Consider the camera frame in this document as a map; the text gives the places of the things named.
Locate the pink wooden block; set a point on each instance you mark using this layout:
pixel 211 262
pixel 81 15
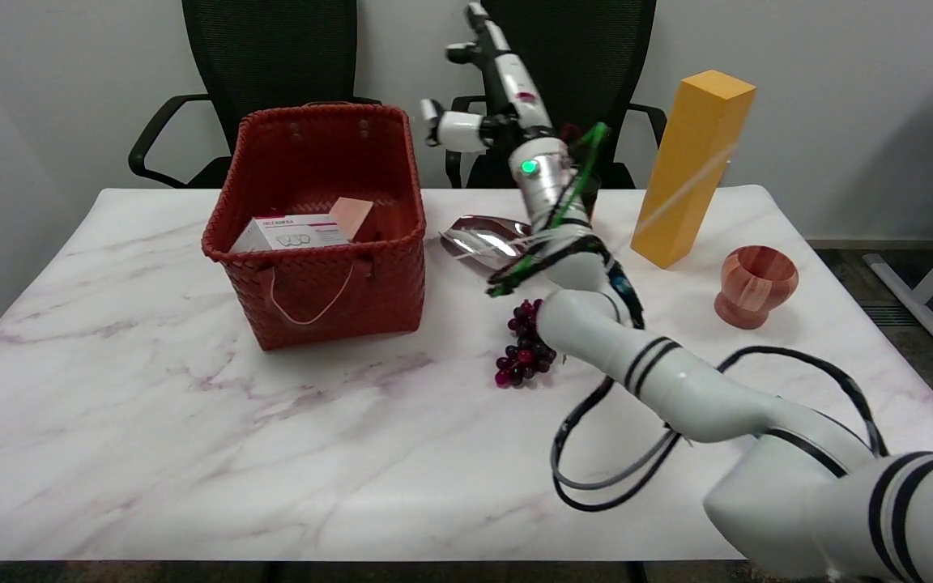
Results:
pixel 353 214

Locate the silver metal scoop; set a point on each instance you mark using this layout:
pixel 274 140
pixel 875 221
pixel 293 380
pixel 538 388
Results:
pixel 483 239

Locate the tall yellow box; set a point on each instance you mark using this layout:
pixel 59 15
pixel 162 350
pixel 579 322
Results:
pixel 689 170

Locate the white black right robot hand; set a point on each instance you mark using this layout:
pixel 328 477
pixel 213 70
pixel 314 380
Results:
pixel 515 89

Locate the dark red grape bunch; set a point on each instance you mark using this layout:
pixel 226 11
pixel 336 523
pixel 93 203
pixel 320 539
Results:
pixel 519 356

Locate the wooden goblet cup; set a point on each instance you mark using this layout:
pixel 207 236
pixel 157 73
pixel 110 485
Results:
pixel 758 283

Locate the white side table frame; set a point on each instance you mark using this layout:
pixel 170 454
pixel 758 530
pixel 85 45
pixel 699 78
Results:
pixel 920 291

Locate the teal label tag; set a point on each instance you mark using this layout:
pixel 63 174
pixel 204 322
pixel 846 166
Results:
pixel 620 283

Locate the red woven basket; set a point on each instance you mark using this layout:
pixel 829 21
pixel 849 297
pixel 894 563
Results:
pixel 329 300

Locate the white paper box pink stripe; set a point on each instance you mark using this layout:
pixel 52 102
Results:
pixel 292 233

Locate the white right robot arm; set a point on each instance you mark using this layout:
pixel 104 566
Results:
pixel 677 389

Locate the black mesh office chair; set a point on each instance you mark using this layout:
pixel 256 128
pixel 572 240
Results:
pixel 272 57
pixel 596 65

